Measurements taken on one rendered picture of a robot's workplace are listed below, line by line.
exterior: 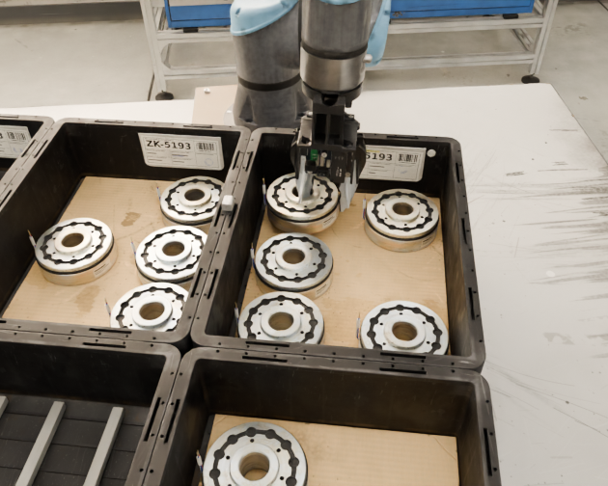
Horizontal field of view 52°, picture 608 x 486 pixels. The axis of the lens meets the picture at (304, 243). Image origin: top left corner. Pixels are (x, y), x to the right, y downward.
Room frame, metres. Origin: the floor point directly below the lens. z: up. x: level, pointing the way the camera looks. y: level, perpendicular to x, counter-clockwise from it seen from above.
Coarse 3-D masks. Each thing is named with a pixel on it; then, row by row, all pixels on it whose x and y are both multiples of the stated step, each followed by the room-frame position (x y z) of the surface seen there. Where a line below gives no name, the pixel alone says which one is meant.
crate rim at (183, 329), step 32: (128, 128) 0.79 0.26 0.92; (160, 128) 0.78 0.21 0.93; (192, 128) 0.78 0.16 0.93; (224, 128) 0.77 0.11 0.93; (32, 160) 0.70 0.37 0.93; (224, 192) 0.63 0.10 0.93; (192, 288) 0.46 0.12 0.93; (0, 320) 0.42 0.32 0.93; (32, 320) 0.42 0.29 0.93; (192, 320) 0.41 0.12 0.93
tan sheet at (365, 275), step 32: (352, 224) 0.67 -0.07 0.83; (352, 256) 0.60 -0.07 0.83; (384, 256) 0.60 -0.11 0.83; (416, 256) 0.60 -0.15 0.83; (256, 288) 0.55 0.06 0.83; (352, 288) 0.54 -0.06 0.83; (384, 288) 0.54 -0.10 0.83; (416, 288) 0.54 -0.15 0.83; (352, 320) 0.49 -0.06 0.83; (448, 352) 0.44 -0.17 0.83
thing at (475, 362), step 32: (288, 128) 0.77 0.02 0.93; (224, 224) 0.56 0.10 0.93; (224, 256) 0.51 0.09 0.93; (480, 320) 0.41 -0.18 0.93; (288, 352) 0.37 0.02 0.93; (320, 352) 0.37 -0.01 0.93; (352, 352) 0.37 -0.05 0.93; (384, 352) 0.37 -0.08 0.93; (416, 352) 0.37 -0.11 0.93; (480, 352) 0.37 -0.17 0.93
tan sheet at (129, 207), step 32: (96, 192) 0.76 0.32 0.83; (128, 192) 0.75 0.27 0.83; (160, 192) 0.75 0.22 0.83; (128, 224) 0.68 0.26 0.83; (160, 224) 0.68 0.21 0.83; (128, 256) 0.61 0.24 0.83; (32, 288) 0.56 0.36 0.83; (64, 288) 0.55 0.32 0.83; (96, 288) 0.55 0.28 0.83; (128, 288) 0.55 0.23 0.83; (64, 320) 0.50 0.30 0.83; (96, 320) 0.50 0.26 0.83
